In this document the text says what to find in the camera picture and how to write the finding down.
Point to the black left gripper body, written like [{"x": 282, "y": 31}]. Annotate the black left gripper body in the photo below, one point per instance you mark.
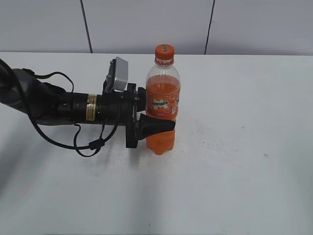
[{"x": 129, "y": 97}]

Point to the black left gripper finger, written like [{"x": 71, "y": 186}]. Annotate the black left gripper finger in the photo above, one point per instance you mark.
[
  {"x": 140, "y": 99},
  {"x": 147, "y": 126}
]

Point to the orange soda plastic bottle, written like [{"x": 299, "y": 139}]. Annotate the orange soda plastic bottle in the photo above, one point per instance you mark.
[{"x": 162, "y": 92}]

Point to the orange bottle cap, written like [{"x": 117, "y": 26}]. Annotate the orange bottle cap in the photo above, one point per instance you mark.
[{"x": 164, "y": 54}]

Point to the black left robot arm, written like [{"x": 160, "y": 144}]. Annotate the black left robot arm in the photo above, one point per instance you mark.
[{"x": 50, "y": 105}]

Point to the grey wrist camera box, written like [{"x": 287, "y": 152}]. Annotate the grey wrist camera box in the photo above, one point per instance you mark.
[{"x": 117, "y": 77}]

